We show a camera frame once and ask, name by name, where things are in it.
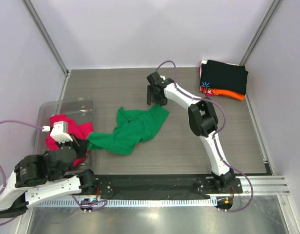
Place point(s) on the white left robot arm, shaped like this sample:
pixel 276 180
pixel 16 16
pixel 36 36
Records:
pixel 37 178

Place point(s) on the black folded t shirt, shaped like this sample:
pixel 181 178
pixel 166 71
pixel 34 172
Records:
pixel 226 76

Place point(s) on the pink t shirt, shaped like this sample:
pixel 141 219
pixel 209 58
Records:
pixel 81 131

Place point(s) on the clear plastic bin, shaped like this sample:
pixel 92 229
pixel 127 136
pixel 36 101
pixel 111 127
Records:
pixel 81 110

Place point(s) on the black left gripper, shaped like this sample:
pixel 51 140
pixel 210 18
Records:
pixel 156 90

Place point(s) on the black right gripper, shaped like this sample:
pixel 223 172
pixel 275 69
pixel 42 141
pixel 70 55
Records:
pixel 80 146

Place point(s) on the white slotted cable duct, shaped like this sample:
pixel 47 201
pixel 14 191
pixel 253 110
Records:
pixel 69 202

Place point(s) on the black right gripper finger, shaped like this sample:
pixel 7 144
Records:
pixel 149 95
pixel 159 98

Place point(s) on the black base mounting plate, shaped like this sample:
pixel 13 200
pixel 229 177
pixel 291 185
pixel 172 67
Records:
pixel 162 187

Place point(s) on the green t shirt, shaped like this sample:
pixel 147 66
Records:
pixel 133 127

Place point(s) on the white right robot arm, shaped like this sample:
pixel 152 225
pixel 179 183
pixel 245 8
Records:
pixel 203 123

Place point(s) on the orange folded t shirt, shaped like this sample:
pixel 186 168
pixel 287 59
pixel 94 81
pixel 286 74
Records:
pixel 227 93

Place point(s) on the aluminium frame rail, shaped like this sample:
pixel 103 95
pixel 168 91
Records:
pixel 269 185

